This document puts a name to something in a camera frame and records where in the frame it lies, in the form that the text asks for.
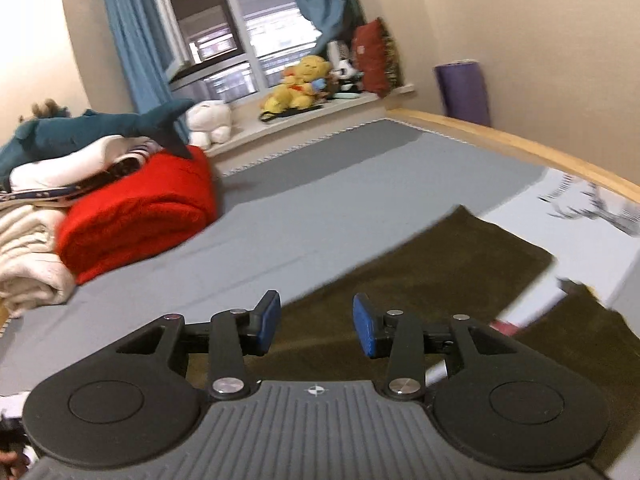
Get white plush toy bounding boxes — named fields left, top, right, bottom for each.
left=186, top=100, right=235, bottom=150

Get red cushion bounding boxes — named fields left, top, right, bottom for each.
left=350, top=17, right=401, bottom=98

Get blue curtain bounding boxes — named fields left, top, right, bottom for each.
left=100, top=0, right=191, bottom=146
left=287, top=0, right=363, bottom=43

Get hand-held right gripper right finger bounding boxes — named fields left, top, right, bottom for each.
left=352, top=293, right=521, bottom=401

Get yellow bear plush toy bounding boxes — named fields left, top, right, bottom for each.
left=260, top=56, right=333, bottom=113

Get white folded quilt navy trim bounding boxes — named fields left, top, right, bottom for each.
left=0, top=135, right=166, bottom=208

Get red folded blanket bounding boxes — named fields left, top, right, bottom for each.
left=56, top=145, right=221, bottom=286

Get window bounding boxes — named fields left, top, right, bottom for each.
left=150, top=0, right=331, bottom=96

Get dark olive corduroy pants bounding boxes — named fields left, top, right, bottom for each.
left=190, top=205, right=640, bottom=471

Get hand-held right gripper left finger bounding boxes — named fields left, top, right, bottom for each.
left=116, top=290, right=282, bottom=401

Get teal shark plush toy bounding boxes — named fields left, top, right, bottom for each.
left=0, top=99, right=196, bottom=188

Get panda plush toy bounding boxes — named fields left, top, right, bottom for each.
left=332, top=57, right=361, bottom=93

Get wooden bed frame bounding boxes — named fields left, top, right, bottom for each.
left=385, top=107, right=640, bottom=206

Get brown plush toy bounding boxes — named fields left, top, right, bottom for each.
left=20, top=99, right=68, bottom=122

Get cream folded blanket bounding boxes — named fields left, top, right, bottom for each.
left=0, top=207, right=76, bottom=318

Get purple rolled yoga mat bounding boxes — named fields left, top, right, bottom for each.
left=434, top=58, right=493, bottom=128

